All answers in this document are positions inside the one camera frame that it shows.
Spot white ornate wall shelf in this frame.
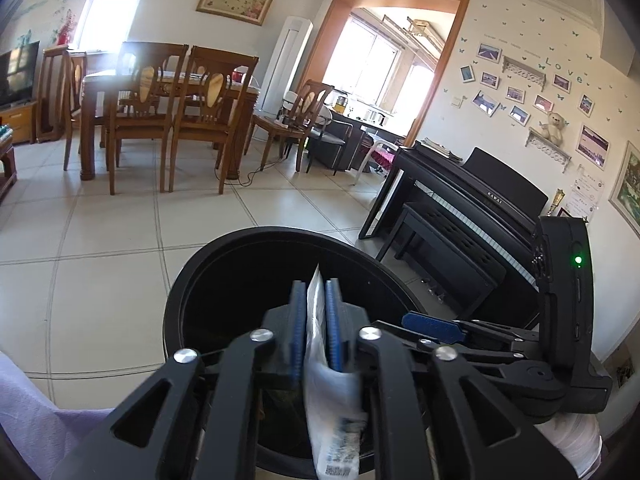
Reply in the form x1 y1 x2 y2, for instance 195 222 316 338
525 127 572 171
502 56 547 86

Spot person's right forearm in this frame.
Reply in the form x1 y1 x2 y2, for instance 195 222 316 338
537 412 603 480

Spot purple printed blanket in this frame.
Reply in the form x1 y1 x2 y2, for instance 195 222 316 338
0 350 118 480

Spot black flat television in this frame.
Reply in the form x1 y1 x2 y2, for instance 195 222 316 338
0 41 41 108

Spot wooden dining table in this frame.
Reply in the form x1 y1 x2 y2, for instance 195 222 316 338
80 67 261 181

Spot white standing air conditioner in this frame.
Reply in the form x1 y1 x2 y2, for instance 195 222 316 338
255 16 313 113

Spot white paper notices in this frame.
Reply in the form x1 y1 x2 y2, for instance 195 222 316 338
570 164 603 221

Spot framed landscape painting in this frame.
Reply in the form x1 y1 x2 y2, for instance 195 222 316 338
609 141 640 238

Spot white plastic chair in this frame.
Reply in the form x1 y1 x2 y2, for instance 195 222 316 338
355 135 401 186

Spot black upright piano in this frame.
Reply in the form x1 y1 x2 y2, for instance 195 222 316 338
358 140 551 306

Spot red hanging decoration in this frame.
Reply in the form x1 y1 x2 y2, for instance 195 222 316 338
57 10 76 46

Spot wooden television stand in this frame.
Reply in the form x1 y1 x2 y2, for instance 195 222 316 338
0 101 40 146

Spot stack of books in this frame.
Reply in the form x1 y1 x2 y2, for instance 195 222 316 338
420 137 463 161

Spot black power cable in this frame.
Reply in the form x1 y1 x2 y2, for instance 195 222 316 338
235 152 301 186

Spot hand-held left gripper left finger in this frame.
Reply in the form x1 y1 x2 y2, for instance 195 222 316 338
50 280 308 480

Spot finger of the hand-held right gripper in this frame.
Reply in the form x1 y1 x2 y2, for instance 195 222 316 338
402 311 541 346
416 337 541 367

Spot black round bin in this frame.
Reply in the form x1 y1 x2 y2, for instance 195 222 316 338
162 226 436 480

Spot wooden doorway frame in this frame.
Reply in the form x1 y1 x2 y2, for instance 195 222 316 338
300 0 471 146

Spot white plastic wrapper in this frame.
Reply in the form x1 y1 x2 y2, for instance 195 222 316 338
304 265 366 480

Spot bright glass window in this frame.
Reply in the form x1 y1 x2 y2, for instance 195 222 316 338
75 0 156 53

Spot group of wall photos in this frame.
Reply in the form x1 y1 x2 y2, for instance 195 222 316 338
459 42 612 171

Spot ceiling clothes drying rack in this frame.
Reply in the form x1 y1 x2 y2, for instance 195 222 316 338
382 14 443 48

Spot dark grey armchair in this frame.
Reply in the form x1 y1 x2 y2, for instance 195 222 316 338
307 107 368 176

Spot wooden coffee table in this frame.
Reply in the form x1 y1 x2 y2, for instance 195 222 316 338
0 125 18 201

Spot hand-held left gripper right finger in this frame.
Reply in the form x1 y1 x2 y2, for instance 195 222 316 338
324 279 578 480

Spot black piano bench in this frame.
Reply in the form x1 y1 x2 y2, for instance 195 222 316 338
387 202 501 328

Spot cream teddy bear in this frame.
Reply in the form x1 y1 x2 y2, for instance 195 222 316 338
539 111 568 143

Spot wooden dining chair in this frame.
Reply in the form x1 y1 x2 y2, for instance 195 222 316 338
107 41 190 196
245 80 335 173
36 45 71 143
62 50 88 171
170 46 260 195

